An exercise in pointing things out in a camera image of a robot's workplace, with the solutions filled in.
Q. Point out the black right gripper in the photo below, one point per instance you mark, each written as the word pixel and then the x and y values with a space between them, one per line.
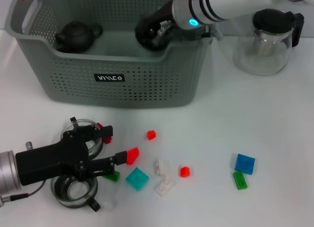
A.
pixel 159 15

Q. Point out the wrist metal plug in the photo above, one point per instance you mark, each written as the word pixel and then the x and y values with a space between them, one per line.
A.
pixel 29 146
pixel 216 33

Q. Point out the teal square brick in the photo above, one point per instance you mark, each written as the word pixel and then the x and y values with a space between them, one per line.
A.
pixel 137 179

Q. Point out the grey perforated plastic storage bin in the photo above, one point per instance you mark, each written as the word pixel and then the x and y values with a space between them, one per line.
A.
pixel 147 89

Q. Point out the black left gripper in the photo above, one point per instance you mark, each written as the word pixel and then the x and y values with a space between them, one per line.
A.
pixel 54 160

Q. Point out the black clay teapot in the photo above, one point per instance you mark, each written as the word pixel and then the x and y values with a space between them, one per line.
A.
pixel 76 37

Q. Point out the right wrist metal plug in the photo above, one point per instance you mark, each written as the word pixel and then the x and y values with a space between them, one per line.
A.
pixel 216 33

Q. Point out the left wrist metal plug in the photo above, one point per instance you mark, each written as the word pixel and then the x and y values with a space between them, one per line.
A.
pixel 29 146

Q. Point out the blue square brick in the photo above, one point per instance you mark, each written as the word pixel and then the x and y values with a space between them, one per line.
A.
pixel 244 163

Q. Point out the white tall brick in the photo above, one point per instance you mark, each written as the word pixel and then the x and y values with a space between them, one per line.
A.
pixel 160 166

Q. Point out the dark red curved brick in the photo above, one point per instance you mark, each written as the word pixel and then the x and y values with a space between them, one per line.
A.
pixel 107 139

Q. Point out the white flat two-stud brick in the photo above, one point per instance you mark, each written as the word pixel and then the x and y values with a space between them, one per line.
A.
pixel 164 187

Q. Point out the glass pitcher with black lid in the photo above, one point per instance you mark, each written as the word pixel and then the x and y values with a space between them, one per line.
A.
pixel 272 23

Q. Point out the small red brick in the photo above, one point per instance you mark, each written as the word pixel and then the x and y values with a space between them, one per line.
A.
pixel 185 172
pixel 151 135

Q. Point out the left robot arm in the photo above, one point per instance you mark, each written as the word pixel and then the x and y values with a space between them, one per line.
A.
pixel 8 173

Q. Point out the red sloped brick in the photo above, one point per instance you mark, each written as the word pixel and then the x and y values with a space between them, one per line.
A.
pixel 133 155

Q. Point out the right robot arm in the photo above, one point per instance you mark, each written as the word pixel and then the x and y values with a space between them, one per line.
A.
pixel 220 3

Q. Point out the green brick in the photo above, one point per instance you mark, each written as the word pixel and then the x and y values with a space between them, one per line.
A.
pixel 114 176
pixel 240 180

